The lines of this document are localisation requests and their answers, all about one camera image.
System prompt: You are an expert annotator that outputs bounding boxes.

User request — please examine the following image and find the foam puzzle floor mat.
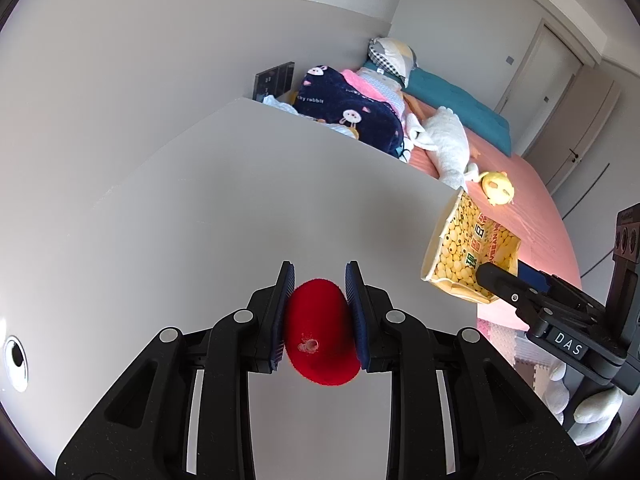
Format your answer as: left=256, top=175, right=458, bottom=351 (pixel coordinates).
left=476, top=317, right=567, bottom=413

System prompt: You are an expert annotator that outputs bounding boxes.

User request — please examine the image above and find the white goose plush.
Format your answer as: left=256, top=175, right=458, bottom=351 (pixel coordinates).
left=404, top=106, right=484, bottom=194

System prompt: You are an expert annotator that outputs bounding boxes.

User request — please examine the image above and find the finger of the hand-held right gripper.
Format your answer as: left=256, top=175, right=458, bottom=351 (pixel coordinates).
left=516, top=261, right=607, bottom=314
left=475, top=262, right=549, bottom=327

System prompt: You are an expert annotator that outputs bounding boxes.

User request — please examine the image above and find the person's right hand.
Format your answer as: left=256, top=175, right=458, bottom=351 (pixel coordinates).
left=539, top=363, right=624, bottom=447

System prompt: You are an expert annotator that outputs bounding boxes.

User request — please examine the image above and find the red round plush toy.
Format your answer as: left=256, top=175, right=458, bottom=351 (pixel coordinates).
left=283, top=277, right=362, bottom=387

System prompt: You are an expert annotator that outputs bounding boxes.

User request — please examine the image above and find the white door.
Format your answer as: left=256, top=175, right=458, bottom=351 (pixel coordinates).
left=494, top=19, right=584, bottom=117

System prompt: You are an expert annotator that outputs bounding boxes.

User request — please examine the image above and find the white crumpled paper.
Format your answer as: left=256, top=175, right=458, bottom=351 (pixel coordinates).
left=262, top=93, right=302, bottom=117

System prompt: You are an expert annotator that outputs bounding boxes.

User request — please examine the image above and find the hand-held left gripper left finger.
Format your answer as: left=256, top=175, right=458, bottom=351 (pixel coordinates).
left=56, top=261, right=297, bottom=480

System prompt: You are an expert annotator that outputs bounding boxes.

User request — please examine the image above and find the light blue blanket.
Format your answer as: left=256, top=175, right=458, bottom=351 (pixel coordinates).
left=359, top=69, right=407, bottom=117

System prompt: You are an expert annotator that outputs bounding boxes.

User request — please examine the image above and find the pink cloth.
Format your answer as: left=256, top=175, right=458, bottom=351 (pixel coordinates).
left=340, top=67, right=382, bottom=99

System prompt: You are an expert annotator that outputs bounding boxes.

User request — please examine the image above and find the white wardrobe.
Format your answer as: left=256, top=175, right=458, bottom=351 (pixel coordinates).
left=519, top=54, right=640, bottom=223

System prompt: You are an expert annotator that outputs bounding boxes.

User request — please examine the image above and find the checkered patchwork pillow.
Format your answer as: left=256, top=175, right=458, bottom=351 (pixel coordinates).
left=368, top=37, right=419, bottom=87

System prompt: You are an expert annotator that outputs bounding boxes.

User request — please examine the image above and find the black wall panel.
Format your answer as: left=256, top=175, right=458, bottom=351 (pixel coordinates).
left=253, top=61, right=296, bottom=104

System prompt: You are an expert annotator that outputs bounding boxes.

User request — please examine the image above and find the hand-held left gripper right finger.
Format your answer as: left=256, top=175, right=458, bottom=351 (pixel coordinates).
left=344, top=261, right=586, bottom=480

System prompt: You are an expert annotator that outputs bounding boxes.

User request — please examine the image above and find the bed with pink sheet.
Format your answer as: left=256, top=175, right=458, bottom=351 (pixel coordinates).
left=406, top=94, right=584, bottom=334

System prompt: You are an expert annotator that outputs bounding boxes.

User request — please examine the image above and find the teal quilt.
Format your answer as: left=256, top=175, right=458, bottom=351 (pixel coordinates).
left=362, top=59, right=514, bottom=157

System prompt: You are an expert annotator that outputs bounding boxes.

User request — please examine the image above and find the white cable grommet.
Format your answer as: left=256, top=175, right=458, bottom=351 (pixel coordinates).
left=2, top=335, right=30, bottom=394

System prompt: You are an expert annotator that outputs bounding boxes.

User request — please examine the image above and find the yellow chick plush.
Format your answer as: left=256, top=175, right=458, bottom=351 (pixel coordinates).
left=479, top=169, right=516, bottom=207

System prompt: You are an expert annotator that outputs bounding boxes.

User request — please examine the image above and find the navy rabbit-print blanket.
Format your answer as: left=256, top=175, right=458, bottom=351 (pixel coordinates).
left=292, top=64, right=406, bottom=162

